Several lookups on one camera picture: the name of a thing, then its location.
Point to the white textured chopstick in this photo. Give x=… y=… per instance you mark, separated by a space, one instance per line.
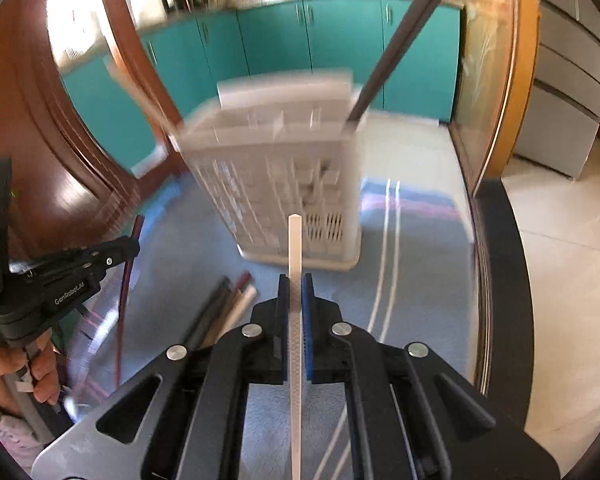
x=295 y=250

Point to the reddish brown chopstick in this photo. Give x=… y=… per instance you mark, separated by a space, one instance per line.
x=241 y=280
x=125 y=305

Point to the person's left hand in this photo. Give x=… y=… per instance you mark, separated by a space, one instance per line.
x=45 y=365

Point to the white countertop appliance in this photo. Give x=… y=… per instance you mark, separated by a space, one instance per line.
x=147 y=2

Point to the blue striped towel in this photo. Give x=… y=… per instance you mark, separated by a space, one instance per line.
x=420 y=285

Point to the silver refrigerator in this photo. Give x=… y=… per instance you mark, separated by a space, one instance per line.
x=565 y=85

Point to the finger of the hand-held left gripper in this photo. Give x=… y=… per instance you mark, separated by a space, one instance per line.
x=105 y=255

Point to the cream chopstick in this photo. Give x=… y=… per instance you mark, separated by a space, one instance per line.
x=242 y=304

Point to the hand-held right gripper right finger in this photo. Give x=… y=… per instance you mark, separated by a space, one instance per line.
x=309 y=330

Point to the teal kitchen cabinets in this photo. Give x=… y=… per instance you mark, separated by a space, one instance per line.
x=340 y=45

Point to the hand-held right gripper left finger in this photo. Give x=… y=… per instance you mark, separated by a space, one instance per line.
x=283 y=330

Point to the beige chopstick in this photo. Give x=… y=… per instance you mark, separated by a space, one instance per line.
x=140 y=97

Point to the white plastic utensil holder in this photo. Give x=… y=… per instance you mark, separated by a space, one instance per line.
x=260 y=185

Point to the brown wooden chair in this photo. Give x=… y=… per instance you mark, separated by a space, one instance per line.
x=55 y=135

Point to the wood framed glass door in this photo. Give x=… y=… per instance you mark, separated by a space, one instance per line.
x=490 y=85

